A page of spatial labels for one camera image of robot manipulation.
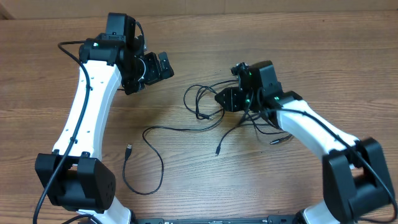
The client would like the black USB cable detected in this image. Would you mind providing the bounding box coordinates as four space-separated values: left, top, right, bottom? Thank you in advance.
214 105 294 157
122 79 240 196

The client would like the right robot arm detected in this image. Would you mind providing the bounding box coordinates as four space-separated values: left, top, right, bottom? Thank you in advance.
215 60 397 223

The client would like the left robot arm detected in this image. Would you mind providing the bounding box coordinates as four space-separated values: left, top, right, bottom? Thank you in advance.
35 13 174 223

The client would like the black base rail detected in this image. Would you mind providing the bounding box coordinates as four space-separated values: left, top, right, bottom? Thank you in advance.
131 215 305 224

